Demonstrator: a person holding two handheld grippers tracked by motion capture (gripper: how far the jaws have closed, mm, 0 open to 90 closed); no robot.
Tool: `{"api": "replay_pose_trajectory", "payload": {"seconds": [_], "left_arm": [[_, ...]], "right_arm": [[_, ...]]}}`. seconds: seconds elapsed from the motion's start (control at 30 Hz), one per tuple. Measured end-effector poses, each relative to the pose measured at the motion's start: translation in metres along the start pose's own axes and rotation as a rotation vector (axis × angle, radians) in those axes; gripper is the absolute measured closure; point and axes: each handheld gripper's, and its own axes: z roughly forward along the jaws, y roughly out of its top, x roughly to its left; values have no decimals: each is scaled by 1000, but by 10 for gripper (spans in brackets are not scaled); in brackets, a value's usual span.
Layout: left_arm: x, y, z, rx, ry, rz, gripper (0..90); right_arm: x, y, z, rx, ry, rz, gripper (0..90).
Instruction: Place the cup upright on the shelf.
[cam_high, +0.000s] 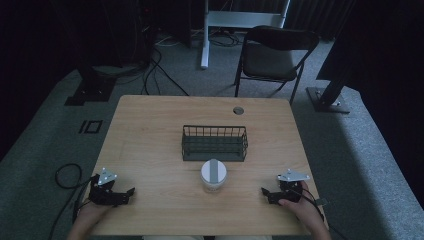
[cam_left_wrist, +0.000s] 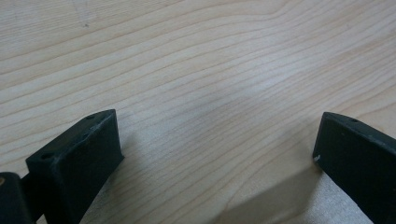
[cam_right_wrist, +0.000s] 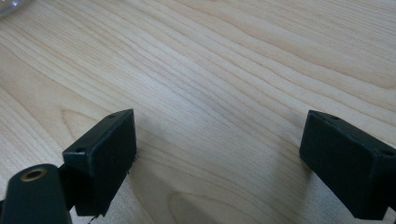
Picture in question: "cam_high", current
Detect black wire basket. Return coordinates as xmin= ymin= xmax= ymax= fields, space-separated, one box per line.
xmin=181 ymin=124 xmax=250 ymax=163

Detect person's left hand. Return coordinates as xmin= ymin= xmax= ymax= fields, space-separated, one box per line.
xmin=77 ymin=201 xmax=115 ymax=231

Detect black floor cables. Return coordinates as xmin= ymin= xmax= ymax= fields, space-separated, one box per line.
xmin=114 ymin=31 xmax=246 ymax=98

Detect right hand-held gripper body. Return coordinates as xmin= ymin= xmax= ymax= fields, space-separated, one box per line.
xmin=276 ymin=168 xmax=311 ymax=204

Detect white desk frame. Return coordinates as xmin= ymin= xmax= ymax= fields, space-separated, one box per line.
xmin=200 ymin=0 xmax=292 ymax=70

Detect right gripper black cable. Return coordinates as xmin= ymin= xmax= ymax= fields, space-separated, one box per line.
xmin=299 ymin=187 xmax=351 ymax=240

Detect black stand with base plate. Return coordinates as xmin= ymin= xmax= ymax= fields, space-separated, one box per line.
xmin=306 ymin=31 xmax=355 ymax=115
xmin=63 ymin=63 xmax=118 ymax=107

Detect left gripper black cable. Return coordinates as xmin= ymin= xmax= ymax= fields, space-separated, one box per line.
xmin=47 ymin=162 xmax=98 ymax=240

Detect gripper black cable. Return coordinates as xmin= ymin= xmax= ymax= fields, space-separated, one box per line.
xmin=299 ymin=187 xmax=351 ymax=240
xmin=47 ymin=162 xmax=98 ymax=240

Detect person's right hand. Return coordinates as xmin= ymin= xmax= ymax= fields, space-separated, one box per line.
xmin=277 ymin=180 xmax=322 ymax=228

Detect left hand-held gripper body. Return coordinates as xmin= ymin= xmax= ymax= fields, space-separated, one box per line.
xmin=87 ymin=167 xmax=126 ymax=206

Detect black folding chair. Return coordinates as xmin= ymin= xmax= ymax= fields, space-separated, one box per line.
xmin=233 ymin=25 xmax=320 ymax=106

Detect clear jar with white lid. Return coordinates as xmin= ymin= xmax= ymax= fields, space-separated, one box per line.
xmin=199 ymin=158 xmax=228 ymax=194

